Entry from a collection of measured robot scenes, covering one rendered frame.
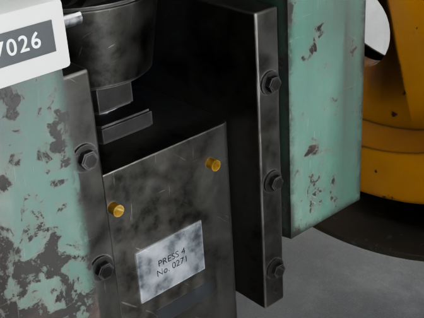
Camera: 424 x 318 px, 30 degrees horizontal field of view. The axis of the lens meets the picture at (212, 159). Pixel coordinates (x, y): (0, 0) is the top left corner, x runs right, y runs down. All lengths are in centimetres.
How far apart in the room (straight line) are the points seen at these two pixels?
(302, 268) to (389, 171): 160
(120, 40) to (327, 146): 21
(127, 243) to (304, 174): 17
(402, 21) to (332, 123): 23
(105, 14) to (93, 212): 15
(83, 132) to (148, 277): 18
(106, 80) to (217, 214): 16
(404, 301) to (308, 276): 30
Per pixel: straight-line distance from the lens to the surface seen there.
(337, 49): 68
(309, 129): 68
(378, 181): 94
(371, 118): 96
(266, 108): 64
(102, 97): 65
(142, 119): 66
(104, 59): 61
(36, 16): 44
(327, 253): 258
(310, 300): 238
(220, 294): 74
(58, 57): 45
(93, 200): 56
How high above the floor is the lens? 145
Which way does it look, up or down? 27 degrees down
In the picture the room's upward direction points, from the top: 4 degrees counter-clockwise
